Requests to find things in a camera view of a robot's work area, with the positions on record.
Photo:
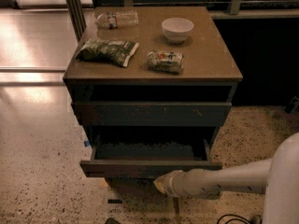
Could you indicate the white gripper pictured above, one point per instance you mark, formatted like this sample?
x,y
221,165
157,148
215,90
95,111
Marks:
x,y
173,182

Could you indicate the drawer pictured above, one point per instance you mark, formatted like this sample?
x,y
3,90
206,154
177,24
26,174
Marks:
x,y
146,162
190,114

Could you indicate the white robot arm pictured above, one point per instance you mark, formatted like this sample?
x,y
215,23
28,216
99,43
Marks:
x,y
277,178

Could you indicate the brown wooden drawer cabinet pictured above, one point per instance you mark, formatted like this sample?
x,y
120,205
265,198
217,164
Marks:
x,y
171,74

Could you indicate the blue tape piece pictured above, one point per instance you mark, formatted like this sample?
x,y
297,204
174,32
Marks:
x,y
86,143

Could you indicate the crushed drink can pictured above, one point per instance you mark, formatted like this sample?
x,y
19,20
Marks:
x,y
162,61

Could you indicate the dark object at right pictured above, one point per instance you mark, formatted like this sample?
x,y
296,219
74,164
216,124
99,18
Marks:
x,y
292,105

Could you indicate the green snack bag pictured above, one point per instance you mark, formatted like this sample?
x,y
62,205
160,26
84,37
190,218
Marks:
x,y
117,52

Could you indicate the white ceramic bowl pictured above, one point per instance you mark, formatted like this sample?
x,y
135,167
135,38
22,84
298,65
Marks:
x,y
176,30

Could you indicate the clear plastic water bottle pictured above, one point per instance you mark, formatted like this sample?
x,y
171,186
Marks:
x,y
118,19

